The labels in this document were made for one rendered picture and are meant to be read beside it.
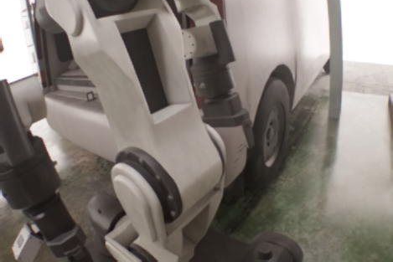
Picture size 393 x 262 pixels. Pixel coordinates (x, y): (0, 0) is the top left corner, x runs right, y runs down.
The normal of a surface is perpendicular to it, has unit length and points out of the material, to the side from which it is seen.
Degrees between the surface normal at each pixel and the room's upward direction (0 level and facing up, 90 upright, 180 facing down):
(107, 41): 68
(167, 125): 79
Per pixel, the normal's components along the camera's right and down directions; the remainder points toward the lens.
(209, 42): 0.74, -0.05
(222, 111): -0.62, 0.37
